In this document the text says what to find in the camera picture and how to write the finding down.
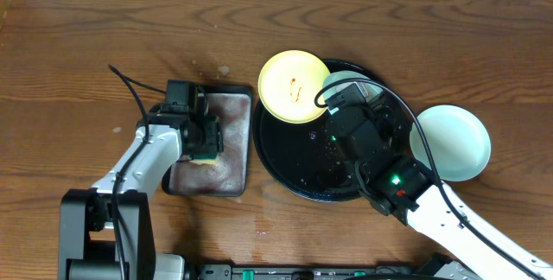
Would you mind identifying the black round tray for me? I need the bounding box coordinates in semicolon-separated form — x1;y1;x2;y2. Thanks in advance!
251;58;411;203

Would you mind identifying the green yellow sponge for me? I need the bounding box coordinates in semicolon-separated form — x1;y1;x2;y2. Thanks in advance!
189;153;219;166

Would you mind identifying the light blue plate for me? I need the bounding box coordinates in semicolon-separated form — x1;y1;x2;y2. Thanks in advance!
319;70;382;103
417;105;492;181

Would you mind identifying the yellow plate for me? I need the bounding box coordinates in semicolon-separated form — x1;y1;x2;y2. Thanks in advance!
257;50;330;124

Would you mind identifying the black rectangular soapy tray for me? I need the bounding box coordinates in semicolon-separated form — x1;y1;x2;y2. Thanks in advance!
162;86;253;197

